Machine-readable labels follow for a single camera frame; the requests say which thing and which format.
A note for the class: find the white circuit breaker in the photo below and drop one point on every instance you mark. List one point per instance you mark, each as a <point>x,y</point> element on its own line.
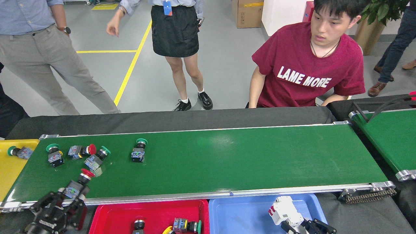
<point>284,209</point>

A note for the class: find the blue plastic tray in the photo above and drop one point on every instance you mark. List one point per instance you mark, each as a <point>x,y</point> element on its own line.
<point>237,217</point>

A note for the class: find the yellow plastic tray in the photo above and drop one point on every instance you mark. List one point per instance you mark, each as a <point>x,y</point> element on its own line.
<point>13,175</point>

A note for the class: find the standing person's right hand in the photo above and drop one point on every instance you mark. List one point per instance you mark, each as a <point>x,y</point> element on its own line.
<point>112,27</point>

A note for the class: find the standing person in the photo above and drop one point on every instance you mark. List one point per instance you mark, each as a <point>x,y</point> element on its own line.
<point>399,39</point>
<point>9,113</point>
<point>175,32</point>
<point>39,55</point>
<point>410,65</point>

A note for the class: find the gold plant pot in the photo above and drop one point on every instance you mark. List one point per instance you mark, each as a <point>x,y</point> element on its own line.
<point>369,39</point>

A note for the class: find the green cap push button switch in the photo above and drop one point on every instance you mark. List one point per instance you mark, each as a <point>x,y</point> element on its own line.
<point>56,159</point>
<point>93,162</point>
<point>180,225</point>
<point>138,155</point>
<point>24,152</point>

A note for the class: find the green potted plant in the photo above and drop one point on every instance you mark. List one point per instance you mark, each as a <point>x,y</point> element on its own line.
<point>383,11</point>

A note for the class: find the seated person's left forearm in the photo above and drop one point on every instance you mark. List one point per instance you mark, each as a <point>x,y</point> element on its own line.
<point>334,98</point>

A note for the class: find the seated person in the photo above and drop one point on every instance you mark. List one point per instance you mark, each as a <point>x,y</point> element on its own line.
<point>302,48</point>

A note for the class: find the dark wristwatch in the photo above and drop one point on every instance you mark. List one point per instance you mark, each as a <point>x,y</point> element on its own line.
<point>66,30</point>

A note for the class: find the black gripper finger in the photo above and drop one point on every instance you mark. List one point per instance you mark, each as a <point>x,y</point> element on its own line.
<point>45,201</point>
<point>292,230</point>
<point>79,211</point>
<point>321,227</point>

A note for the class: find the black bracket frame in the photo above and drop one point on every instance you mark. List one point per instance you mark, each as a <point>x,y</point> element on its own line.
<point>360,112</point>

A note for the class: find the red fire extinguisher cabinet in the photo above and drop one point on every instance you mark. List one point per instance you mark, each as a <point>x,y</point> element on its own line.
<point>308,11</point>

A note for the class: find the brown cardboard box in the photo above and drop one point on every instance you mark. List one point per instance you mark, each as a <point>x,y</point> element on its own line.
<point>247,14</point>

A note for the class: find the yellow cap push button switch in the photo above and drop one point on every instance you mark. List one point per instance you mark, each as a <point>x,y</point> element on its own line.
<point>167,230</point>

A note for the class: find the red plastic bin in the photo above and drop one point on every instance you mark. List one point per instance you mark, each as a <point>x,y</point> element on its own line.
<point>412,94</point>

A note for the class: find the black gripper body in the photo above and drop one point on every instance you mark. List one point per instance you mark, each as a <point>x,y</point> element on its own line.
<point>48,224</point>

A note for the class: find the green belt conveyor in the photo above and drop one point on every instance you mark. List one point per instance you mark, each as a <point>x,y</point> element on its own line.
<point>227,162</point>
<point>390,139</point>

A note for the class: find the seated person's right forearm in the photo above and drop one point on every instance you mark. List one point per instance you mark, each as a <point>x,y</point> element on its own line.
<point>255,94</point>

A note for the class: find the red plastic tray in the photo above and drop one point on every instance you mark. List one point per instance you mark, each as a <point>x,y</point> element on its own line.
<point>110,221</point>

